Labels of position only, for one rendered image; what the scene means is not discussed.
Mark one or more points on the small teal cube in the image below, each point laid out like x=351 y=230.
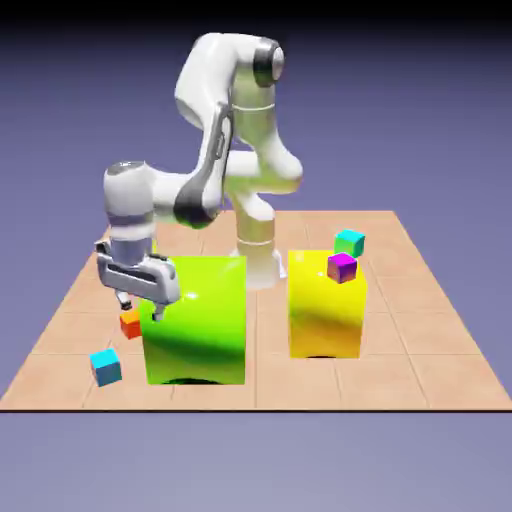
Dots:
x=350 y=240

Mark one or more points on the small blue cube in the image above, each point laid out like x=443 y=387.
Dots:
x=105 y=367

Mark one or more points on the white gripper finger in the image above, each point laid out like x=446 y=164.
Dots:
x=124 y=300
x=158 y=312

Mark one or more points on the large green box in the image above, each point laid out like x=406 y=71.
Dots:
x=196 y=320

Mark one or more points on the large yellow box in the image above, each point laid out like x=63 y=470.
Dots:
x=324 y=316

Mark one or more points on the small purple cube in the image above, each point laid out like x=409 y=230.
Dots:
x=341 y=268

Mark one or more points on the small orange cube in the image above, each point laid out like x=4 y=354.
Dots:
x=131 y=324

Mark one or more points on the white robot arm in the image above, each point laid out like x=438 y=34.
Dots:
x=208 y=120

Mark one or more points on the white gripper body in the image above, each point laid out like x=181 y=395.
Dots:
x=140 y=278

